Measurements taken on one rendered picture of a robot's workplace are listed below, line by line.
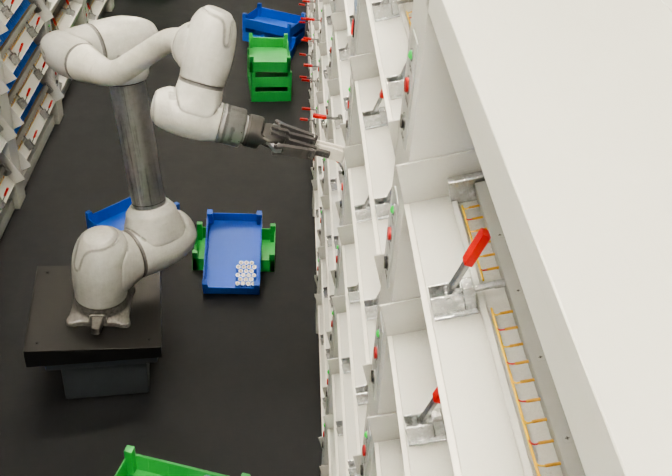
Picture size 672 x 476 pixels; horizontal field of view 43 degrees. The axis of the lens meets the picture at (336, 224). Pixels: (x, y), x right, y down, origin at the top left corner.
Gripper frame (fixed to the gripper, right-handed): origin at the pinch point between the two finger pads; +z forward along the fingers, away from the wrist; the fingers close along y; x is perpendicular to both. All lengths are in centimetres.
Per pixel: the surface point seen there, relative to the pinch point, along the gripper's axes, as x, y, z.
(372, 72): 32.5, 25.7, -2.8
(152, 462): -70, 40, -23
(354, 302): -6.6, 44.7, 5.6
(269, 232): -95, -98, 9
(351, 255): -6.6, 29.6, 5.9
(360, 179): 12.2, 30.4, 1.4
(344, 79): 11.8, -14.7, 0.4
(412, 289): 37, 95, -5
